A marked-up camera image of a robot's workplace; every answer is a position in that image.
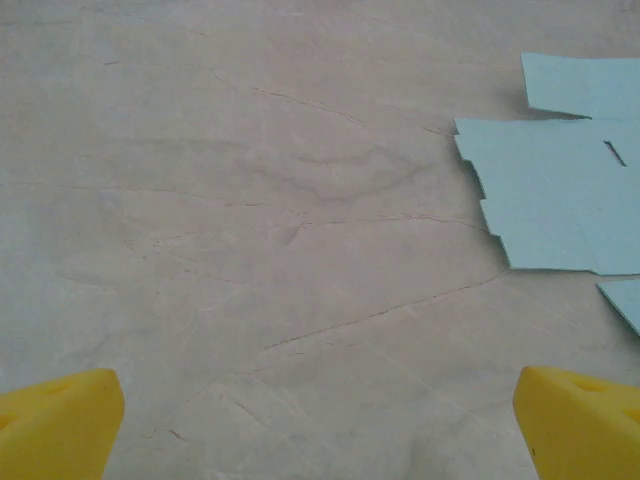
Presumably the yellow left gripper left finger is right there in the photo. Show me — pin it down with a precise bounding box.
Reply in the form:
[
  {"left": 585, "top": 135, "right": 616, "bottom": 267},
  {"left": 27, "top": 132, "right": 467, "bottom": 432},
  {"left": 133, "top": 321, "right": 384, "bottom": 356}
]
[{"left": 0, "top": 368, "right": 125, "bottom": 480}]

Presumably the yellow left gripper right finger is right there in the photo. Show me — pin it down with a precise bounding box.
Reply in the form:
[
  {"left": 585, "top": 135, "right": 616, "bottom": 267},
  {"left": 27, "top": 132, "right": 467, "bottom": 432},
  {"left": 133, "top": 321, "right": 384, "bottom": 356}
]
[{"left": 513, "top": 366, "right": 640, "bottom": 480}]

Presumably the light blue paper box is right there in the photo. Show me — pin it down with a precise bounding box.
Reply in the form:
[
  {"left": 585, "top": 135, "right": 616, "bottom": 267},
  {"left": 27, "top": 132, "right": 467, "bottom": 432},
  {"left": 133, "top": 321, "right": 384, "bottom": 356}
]
[{"left": 453, "top": 52, "right": 640, "bottom": 336}]

